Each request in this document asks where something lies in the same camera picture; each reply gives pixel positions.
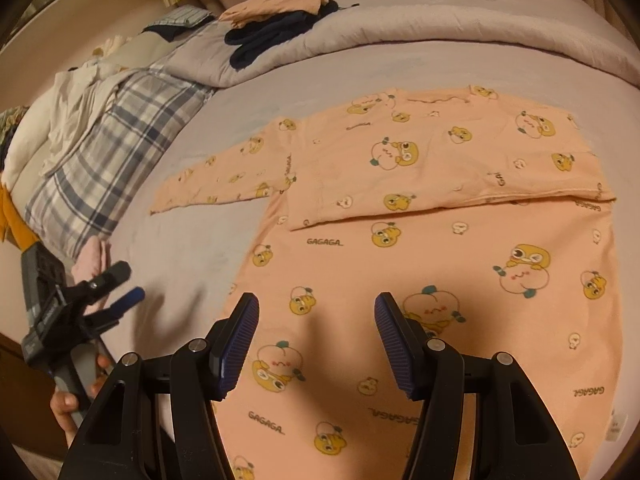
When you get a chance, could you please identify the peach folded garment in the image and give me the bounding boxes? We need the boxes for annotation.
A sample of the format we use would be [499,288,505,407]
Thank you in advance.
[217,0,329,29]

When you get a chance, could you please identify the dark navy clothes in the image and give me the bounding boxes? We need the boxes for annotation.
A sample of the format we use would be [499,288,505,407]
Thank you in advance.
[224,0,342,72]

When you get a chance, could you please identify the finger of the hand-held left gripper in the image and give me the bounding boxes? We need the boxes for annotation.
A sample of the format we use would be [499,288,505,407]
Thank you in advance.
[84,287,147,334]
[75,261,132,306]

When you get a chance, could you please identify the pink cloth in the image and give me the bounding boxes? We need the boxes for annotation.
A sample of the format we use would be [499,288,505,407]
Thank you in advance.
[71,237,114,292]

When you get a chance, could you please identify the white crumpled cloth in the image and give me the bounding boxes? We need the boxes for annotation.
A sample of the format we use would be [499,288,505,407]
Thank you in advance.
[0,66,137,187]

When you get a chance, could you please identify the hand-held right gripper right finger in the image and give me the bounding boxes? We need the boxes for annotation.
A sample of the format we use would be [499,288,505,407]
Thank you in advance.
[374,291,583,480]

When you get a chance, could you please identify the orange cartoon print pajama top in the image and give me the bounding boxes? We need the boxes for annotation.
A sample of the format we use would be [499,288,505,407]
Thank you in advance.
[150,85,623,480]

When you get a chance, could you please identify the orange cloth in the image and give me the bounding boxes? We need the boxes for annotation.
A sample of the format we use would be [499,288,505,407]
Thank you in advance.
[0,184,42,253]

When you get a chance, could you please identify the pale bed sheet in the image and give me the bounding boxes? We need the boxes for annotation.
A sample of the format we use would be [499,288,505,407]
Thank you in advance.
[102,37,640,480]

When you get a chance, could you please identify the person's left hand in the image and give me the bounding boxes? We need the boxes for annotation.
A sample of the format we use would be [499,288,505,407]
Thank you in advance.
[50,354,115,450]

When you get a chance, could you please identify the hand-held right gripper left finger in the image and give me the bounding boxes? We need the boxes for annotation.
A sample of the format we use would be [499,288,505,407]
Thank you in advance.
[57,292,261,480]

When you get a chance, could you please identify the blue plaid blanket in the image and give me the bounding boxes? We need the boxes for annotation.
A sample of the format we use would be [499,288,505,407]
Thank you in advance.
[24,25,218,262]

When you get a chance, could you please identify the blue plaid pillow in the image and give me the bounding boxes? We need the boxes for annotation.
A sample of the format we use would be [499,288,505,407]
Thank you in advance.
[144,5,217,30]

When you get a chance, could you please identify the grey duvet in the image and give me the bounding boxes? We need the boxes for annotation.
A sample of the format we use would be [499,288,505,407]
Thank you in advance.
[145,0,640,92]

